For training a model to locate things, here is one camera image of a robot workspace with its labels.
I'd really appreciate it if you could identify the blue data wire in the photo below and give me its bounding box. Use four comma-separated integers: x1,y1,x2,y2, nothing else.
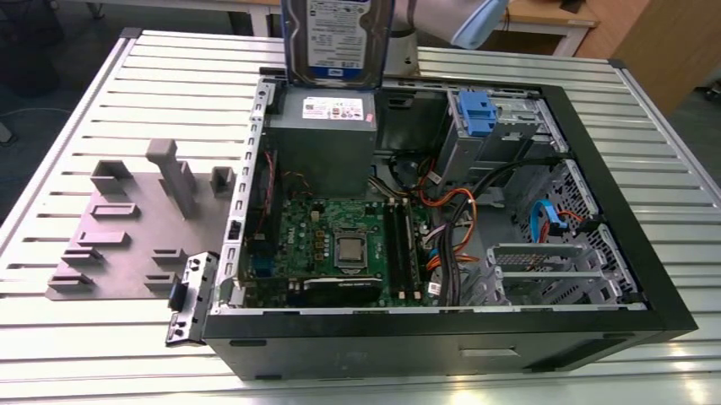
530,201,566,246

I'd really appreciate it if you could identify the hard disk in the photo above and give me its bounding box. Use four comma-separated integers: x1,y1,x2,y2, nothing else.
279,0,395,90

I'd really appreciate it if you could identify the orange power wire black plug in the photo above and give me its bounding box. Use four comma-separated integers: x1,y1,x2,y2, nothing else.
554,210,607,235

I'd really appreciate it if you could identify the silver disk bay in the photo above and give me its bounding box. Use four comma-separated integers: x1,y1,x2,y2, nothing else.
483,242,646,307

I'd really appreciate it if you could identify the CPU socket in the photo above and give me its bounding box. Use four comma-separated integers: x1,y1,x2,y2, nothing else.
329,227,373,272

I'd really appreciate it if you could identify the green motherboard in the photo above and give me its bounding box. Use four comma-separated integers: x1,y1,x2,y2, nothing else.
239,196,446,309

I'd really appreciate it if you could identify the silver CPU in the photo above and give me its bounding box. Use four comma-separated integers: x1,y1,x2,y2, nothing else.
335,236,367,262

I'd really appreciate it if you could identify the grey power supply unit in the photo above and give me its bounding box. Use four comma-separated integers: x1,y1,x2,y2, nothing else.
263,88,379,199

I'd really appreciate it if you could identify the black RAM stick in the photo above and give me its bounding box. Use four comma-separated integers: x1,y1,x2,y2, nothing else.
396,197,423,298

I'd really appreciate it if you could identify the black graphics card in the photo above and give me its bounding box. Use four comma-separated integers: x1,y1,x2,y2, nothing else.
284,276,384,309

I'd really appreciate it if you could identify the silver optical drive cage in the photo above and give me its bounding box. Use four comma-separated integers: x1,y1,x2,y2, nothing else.
438,86,567,191

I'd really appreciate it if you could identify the black PC case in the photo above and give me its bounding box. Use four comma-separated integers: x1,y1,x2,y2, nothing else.
199,65,699,383

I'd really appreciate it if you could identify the grey parts rack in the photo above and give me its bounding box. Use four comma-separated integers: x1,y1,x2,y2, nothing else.
46,138,237,303

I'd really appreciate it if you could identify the wooden desk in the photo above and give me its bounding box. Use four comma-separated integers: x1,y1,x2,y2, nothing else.
503,0,599,58

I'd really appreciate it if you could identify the wooden cabinet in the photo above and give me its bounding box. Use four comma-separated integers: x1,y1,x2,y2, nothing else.
572,0,721,115

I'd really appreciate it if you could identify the grey thin wire bundle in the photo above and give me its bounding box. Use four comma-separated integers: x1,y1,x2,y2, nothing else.
421,225,451,254

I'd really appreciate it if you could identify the orange yellow wire bundle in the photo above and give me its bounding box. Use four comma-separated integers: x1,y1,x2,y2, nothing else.
419,187,479,275

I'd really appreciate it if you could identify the thin red wire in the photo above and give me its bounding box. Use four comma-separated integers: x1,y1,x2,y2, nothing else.
263,149,280,237

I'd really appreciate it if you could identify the black cable bundle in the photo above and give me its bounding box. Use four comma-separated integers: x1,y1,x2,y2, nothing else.
438,155,564,305

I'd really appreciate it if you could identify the silver hinged card bracket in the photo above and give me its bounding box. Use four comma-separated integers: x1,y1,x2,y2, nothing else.
164,251,220,348

